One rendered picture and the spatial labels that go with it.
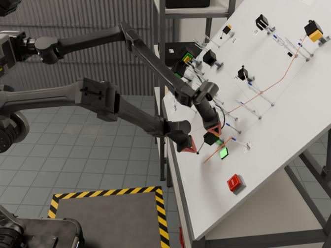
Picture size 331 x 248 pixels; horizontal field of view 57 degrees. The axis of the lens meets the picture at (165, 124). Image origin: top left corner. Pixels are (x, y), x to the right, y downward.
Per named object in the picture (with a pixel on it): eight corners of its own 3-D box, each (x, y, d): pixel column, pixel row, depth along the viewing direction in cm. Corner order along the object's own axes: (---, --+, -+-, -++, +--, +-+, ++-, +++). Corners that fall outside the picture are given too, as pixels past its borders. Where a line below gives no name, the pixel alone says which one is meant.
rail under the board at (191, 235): (191, 250, 125) (192, 240, 121) (161, 106, 222) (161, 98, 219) (204, 249, 125) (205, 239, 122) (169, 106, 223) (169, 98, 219)
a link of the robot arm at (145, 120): (94, 81, 91) (91, 117, 88) (111, 79, 88) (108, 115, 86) (153, 116, 129) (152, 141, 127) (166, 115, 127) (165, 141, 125)
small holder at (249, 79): (253, 68, 144) (243, 60, 141) (255, 80, 138) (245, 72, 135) (246, 74, 147) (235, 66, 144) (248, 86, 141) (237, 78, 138)
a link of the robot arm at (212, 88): (179, 102, 127) (179, 90, 120) (193, 83, 132) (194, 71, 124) (204, 115, 124) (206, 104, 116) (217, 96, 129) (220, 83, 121)
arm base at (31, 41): (27, 55, 145) (21, 30, 139) (44, 55, 145) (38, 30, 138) (19, 62, 138) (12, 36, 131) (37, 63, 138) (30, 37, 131)
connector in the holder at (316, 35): (321, 33, 109) (317, 29, 108) (323, 36, 108) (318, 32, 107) (313, 40, 111) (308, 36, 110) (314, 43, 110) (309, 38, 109)
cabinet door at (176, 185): (177, 204, 196) (179, 158, 174) (167, 151, 241) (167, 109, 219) (180, 204, 196) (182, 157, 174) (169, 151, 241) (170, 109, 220)
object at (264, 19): (272, 18, 151) (260, 7, 147) (276, 31, 143) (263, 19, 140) (265, 25, 153) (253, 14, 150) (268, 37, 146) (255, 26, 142)
